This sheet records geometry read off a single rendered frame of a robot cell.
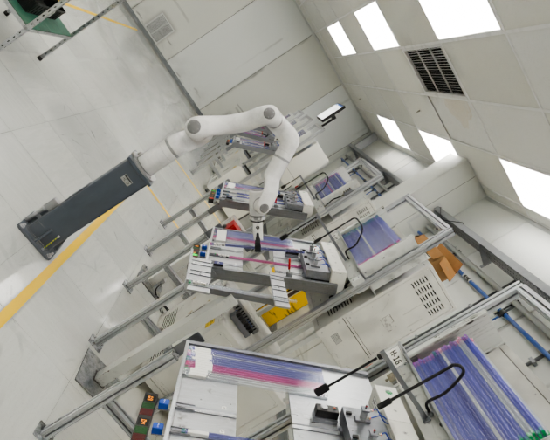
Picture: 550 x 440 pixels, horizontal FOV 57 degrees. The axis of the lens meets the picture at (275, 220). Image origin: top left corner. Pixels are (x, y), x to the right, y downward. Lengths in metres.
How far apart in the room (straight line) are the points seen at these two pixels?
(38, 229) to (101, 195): 0.39
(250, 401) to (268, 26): 9.21
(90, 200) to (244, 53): 8.73
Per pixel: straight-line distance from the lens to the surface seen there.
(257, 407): 3.08
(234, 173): 7.32
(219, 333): 2.84
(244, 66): 11.29
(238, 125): 2.67
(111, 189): 2.82
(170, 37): 11.43
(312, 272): 2.74
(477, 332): 2.03
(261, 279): 2.70
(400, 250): 2.73
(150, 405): 1.70
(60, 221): 2.94
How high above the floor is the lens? 1.45
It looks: 6 degrees down
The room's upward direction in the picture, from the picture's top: 58 degrees clockwise
